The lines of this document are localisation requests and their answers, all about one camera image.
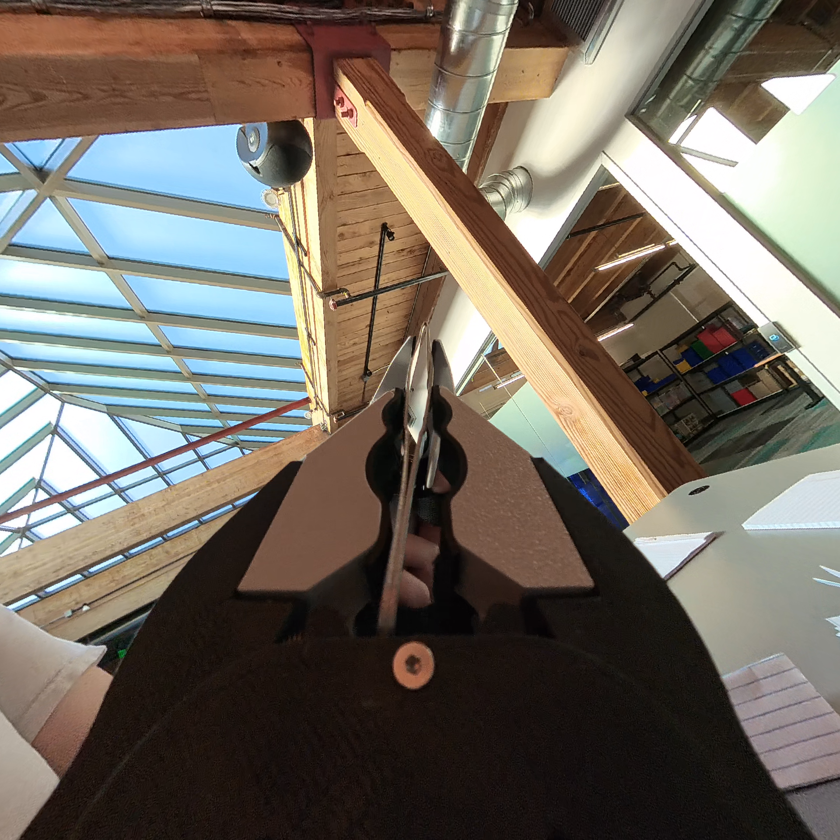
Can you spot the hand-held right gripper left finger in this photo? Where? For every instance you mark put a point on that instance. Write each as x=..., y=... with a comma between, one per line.
x=308, y=525

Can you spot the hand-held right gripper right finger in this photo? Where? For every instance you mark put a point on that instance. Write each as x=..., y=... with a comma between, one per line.
x=525, y=525

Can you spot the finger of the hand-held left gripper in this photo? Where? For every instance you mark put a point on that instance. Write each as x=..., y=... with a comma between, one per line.
x=443, y=371
x=394, y=374

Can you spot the metal tweezers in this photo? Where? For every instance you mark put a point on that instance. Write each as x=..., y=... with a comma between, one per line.
x=394, y=558

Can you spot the person's left forearm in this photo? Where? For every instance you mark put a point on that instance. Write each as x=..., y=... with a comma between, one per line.
x=72, y=722

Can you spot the grey desk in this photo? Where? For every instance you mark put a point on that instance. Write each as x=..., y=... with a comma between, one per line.
x=754, y=590

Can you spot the person's left hand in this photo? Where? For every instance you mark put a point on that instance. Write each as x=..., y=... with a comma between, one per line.
x=417, y=577

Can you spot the black ceiling pipe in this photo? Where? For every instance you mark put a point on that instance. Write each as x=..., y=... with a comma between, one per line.
x=374, y=295

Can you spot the thick wooden column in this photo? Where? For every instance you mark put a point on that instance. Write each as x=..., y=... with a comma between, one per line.
x=525, y=295

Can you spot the long lined legal pad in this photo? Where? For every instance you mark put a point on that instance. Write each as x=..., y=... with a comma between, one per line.
x=676, y=554

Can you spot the red pipe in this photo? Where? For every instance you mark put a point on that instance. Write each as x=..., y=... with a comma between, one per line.
x=164, y=453

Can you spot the shelves with coloured bins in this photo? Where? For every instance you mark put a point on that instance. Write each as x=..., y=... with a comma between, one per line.
x=715, y=374

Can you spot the black round speaker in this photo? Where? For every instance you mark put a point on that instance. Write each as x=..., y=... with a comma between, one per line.
x=272, y=154

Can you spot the lined notepad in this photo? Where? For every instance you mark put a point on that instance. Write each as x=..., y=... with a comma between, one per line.
x=794, y=508

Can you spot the window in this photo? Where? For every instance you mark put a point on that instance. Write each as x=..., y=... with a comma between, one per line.
x=131, y=295

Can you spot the beige shirt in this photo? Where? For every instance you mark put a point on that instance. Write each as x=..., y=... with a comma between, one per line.
x=26, y=656

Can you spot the metal vent grille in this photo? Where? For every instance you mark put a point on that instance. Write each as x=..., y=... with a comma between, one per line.
x=587, y=26

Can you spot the frosted glass panel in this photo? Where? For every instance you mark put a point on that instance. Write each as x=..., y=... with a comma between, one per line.
x=787, y=197

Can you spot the wooden beam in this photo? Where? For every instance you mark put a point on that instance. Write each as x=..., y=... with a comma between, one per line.
x=131, y=72

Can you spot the white door frame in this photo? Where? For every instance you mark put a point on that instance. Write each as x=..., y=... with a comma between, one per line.
x=689, y=216

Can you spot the silver ventilation duct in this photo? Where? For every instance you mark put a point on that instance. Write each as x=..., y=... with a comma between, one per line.
x=709, y=59
x=466, y=79

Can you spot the red metal bracket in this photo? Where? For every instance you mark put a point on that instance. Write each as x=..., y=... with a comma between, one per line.
x=341, y=65

